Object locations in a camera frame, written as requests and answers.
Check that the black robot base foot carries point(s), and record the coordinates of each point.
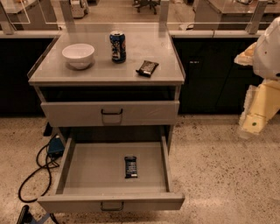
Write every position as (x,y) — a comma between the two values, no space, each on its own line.
(25,217)

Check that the white ceramic bowl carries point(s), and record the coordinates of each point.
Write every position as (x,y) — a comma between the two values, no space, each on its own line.
(79,56)

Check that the black office chair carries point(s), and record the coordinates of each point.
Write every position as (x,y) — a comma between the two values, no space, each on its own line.
(151,3)

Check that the closed grey top drawer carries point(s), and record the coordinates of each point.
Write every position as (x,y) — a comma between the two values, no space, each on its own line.
(110,113)

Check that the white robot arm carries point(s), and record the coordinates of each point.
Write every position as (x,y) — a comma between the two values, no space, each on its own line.
(266,59)

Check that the blue rxbar blueberry bar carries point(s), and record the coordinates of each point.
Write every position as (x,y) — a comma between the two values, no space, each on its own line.
(130,167)

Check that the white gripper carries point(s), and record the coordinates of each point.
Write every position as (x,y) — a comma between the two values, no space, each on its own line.
(268,58)

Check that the blue power box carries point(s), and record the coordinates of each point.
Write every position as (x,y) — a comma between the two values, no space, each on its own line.
(56,147)

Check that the open grey middle drawer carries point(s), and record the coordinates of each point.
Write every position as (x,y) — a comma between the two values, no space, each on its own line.
(91,176)

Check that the blue soda can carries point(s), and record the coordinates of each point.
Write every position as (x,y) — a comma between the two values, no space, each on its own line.
(118,46)

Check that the white background appliance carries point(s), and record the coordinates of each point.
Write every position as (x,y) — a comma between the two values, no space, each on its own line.
(79,8)

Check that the dark brown snack bar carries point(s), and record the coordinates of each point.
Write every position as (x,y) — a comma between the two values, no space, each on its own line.
(147,68)

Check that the grey drawer cabinet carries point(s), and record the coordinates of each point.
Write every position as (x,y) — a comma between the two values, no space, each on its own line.
(105,80)

